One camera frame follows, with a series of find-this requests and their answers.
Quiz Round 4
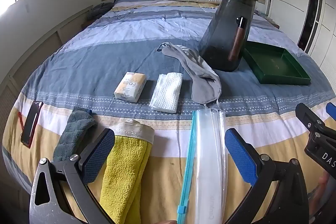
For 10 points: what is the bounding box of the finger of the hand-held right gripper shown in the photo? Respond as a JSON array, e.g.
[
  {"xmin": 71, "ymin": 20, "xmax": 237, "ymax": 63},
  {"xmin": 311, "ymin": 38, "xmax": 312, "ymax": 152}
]
[
  {"xmin": 325, "ymin": 102, "xmax": 336, "ymax": 122},
  {"xmin": 295, "ymin": 103, "xmax": 336, "ymax": 140}
]

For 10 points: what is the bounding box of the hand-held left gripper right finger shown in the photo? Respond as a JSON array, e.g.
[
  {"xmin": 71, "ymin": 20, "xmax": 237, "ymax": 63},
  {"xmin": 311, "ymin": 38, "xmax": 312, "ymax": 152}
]
[{"xmin": 224, "ymin": 128, "xmax": 309, "ymax": 224}]

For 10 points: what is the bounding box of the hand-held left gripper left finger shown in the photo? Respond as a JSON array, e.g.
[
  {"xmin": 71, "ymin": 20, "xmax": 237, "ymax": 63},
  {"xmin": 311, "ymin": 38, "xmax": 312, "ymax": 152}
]
[{"xmin": 29, "ymin": 128, "xmax": 116, "ymax": 224}]

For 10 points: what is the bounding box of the yellow towel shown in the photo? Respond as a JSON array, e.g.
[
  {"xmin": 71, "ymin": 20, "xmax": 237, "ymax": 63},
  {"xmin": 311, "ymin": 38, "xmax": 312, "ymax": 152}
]
[{"xmin": 100, "ymin": 120, "xmax": 155, "ymax": 224}]

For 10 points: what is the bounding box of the clear zip bag teal zipper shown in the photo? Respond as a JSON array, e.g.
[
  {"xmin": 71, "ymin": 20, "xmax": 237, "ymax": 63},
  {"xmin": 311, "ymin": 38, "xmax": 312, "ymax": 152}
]
[{"xmin": 176, "ymin": 106, "xmax": 227, "ymax": 224}]

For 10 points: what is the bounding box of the grey microfiber towel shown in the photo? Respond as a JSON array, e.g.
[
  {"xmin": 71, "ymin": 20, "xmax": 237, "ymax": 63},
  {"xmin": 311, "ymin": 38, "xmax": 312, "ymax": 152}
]
[{"xmin": 53, "ymin": 106, "xmax": 97, "ymax": 162}]

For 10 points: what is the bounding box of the green tray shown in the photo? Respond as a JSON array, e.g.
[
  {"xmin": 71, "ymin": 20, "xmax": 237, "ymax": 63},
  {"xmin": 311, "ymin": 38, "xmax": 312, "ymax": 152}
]
[{"xmin": 241, "ymin": 41, "xmax": 311, "ymax": 85}]

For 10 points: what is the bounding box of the tissue pack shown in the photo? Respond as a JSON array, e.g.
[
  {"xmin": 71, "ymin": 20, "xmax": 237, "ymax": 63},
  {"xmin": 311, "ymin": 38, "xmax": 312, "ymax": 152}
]
[{"xmin": 114, "ymin": 72, "xmax": 147, "ymax": 103}]

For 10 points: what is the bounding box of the grey mesh cloth pouch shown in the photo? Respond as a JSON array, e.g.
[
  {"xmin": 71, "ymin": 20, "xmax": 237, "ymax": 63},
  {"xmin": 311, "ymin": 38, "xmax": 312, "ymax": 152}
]
[{"xmin": 157, "ymin": 42, "xmax": 222, "ymax": 104}]

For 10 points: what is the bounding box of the white textured cloth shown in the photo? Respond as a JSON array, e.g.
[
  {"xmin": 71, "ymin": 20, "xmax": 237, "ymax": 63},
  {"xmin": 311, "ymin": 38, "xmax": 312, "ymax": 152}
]
[{"xmin": 150, "ymin": 72, "xmax": 183, "ymax": 113}]

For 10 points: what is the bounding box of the phone with red case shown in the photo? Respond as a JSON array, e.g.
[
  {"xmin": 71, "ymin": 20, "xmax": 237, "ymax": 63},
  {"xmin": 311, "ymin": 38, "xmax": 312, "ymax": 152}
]
[{"xmin": 20, "ymin": 101, "xmax": 44, "ymax": 146}]

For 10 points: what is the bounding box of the striped duvet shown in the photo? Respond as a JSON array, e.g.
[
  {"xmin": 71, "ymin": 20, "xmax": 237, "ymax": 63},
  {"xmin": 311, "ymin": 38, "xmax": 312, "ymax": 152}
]
[{"xmin": 3, "ymin": 0, "xmax": 336, "ymax": 224}]

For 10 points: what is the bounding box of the dark knitted cloth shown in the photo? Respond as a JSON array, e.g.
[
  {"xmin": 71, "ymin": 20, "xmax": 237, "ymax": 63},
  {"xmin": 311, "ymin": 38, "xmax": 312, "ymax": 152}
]
[{"xmin": 88, "ymin": 2, "xmax": 114, "ymax": 20}]

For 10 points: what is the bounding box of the dark glass pitcher wooden handle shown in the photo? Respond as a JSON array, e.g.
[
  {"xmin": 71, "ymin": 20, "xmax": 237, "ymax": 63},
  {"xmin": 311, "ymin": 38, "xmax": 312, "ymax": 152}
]
[{"xmin": 199, "ymin": 0, "xmax": 259, "ymax": 72}]

